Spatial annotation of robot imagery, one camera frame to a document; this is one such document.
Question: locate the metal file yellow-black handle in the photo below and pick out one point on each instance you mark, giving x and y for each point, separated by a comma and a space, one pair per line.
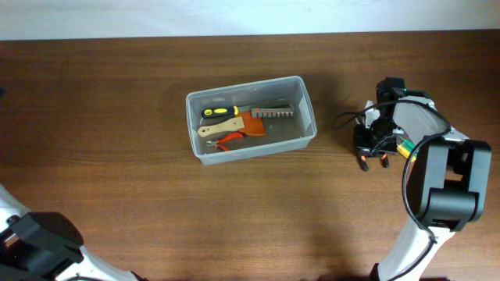
214, 113

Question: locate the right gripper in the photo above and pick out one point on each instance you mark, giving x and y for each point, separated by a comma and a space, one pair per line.
363, 148

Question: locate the orange scraper wooden handle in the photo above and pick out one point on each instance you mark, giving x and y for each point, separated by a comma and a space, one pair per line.
243, 123

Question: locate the orange bit holder strip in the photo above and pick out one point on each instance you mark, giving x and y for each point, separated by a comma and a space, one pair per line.
280, 112

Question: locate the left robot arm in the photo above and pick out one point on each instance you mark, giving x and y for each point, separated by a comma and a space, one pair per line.
47, 246

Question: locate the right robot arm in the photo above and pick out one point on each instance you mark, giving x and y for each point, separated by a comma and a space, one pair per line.
444, 180

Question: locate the orange-black needle-nose pliers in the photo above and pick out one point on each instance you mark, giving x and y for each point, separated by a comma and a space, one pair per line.
362, 160

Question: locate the clear plastic container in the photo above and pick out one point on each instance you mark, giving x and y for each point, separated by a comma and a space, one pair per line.
282, 134

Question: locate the screwdriver set clear case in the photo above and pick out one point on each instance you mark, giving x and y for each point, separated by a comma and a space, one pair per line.
404, 146

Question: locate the small red cutting pliers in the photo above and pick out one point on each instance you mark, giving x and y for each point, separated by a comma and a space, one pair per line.
220, 143

